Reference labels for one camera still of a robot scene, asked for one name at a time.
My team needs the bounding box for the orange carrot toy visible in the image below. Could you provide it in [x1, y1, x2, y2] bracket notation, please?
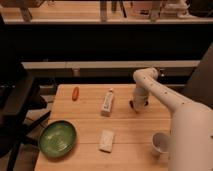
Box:
[72, 87, 79, 101]

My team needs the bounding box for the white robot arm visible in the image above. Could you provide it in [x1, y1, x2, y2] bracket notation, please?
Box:
[132, 68, 213, 171]

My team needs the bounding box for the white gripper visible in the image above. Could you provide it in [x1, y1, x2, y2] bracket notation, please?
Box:
[133, 94, 149, 113]

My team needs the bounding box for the black eraser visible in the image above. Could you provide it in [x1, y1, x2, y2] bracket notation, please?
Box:
[129, 100, 134, 109]

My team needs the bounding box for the green bowl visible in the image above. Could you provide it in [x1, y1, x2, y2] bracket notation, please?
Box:
[38, 120, 77, 158]

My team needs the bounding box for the white paper cup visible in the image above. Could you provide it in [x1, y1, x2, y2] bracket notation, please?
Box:
[151, 132, 170, 157]

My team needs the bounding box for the black chair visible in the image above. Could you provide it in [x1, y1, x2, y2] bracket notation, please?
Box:
[0, 61, 50, 171]

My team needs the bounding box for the white sponge block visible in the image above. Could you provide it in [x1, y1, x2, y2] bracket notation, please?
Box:
[99, 130, 115, 152]

